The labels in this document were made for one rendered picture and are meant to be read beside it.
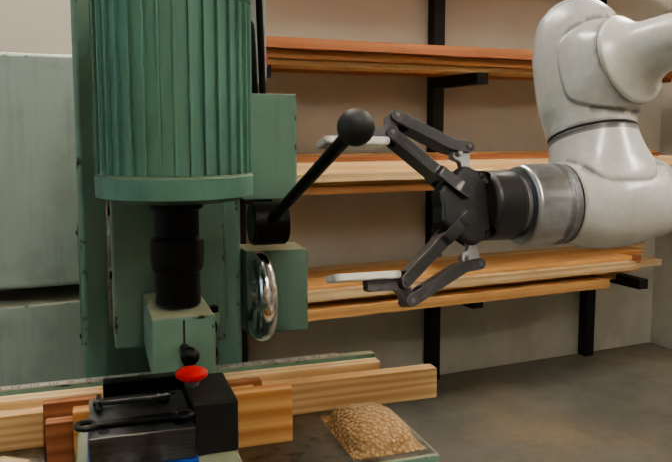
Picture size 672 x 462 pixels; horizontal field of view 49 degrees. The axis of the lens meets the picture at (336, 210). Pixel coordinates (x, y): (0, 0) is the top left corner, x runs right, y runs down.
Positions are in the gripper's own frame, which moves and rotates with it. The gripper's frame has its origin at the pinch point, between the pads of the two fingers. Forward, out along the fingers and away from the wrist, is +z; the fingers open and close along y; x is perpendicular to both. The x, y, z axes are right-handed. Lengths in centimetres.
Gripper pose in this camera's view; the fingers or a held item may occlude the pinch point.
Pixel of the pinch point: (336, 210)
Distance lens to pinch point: 73.3
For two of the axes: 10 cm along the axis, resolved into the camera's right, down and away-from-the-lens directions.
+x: 3.0, -1.5, -9.4
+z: -9.5, 0.3, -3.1
